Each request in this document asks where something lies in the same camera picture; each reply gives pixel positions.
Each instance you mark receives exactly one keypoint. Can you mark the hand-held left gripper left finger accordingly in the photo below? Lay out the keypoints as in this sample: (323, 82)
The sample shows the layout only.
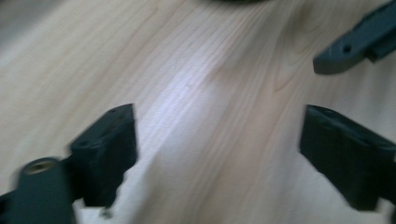
(106, 149)

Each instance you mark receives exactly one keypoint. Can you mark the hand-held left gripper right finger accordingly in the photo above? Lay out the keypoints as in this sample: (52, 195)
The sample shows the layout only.
(348, 155)

